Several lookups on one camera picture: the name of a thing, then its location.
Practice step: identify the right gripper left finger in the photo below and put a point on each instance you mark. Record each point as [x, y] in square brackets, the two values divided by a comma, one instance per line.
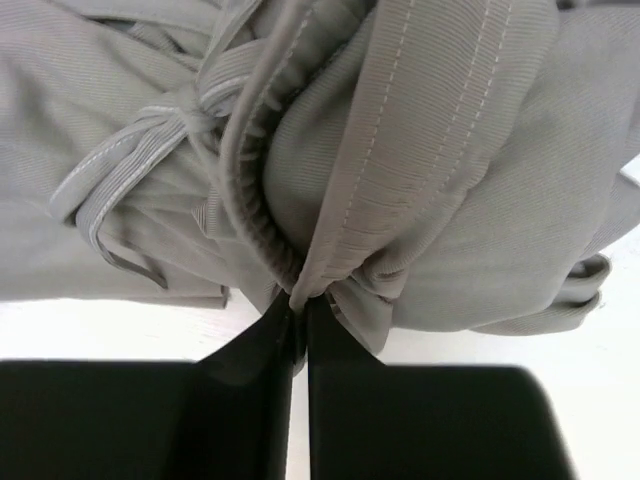
[223, 417]

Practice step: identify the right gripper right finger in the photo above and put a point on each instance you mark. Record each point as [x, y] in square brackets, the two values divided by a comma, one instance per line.
[370, 420]

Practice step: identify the grey trousers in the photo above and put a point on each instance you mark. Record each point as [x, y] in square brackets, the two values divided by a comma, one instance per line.
[430, 165]

